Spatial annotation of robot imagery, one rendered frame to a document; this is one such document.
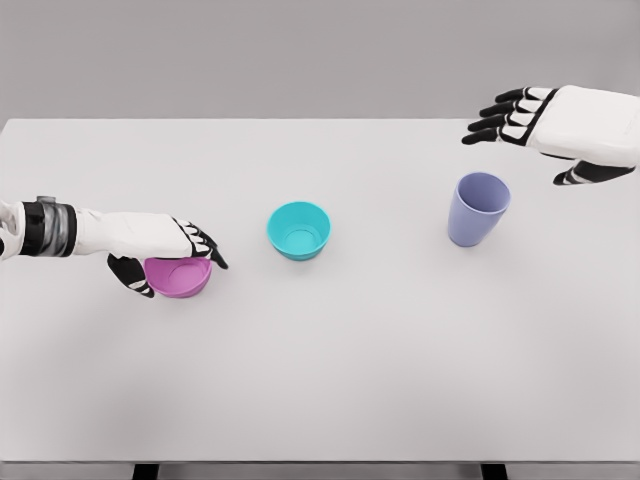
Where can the lavender cup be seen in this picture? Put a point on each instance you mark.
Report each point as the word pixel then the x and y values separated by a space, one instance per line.
pixel 477 210

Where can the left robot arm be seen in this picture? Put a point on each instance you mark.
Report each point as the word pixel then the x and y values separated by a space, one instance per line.
pixel 55 230

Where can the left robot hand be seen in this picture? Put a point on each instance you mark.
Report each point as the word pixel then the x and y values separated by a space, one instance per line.
pixel 150 235

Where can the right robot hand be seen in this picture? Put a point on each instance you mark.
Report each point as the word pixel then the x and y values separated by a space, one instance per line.
pixel 580 122

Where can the pink bowl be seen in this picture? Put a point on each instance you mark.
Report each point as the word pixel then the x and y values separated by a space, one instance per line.
pixel 179 277

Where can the teal bowl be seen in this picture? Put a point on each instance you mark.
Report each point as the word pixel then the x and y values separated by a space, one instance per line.
pixel 299 230

